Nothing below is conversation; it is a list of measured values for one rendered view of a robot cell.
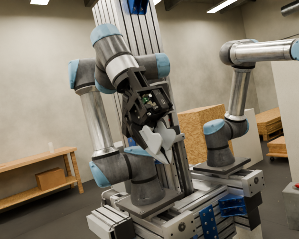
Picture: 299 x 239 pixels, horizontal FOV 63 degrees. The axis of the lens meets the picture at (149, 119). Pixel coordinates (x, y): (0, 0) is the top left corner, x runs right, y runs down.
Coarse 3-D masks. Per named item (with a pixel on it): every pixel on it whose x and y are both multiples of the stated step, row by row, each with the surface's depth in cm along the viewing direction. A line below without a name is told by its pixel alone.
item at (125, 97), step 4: (124, 96) 56; (128, 96) 56; (124, 100) 56; (128, 100) 55; (124, 104) 57; (124, 108) 58; (124, 112) 58; (124, 120) 59; (124, 124) 59; (124, 128) 60; (124, 132) 60; (128, 132) 60; (128, 136) 60
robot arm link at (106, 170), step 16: (80, 64) 98; (80, 80) 98; (80, 96) 101; (96, 96) 100; (96, 112) 99; (96, 128) 98; (96, 144) 98; (112, 144) 101; (96, 160) 97; (112, 160) 97; (96, 176) 94; (112, 176) 96; (128, 176) 99
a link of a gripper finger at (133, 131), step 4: (128, 124) 53; (132, 124) 52; (128, 128) 53; (132, 128) 52; (136, 128) 52; (140, 128) 53; (132, 132) 51; (136, 132) 52; (132, 136) 52; (136, 136) 52; (140, 136) 52; (136, 140) 52; (140, 140) 52; (140, 144) 52; (144, 144) 51; (144, 148) 52
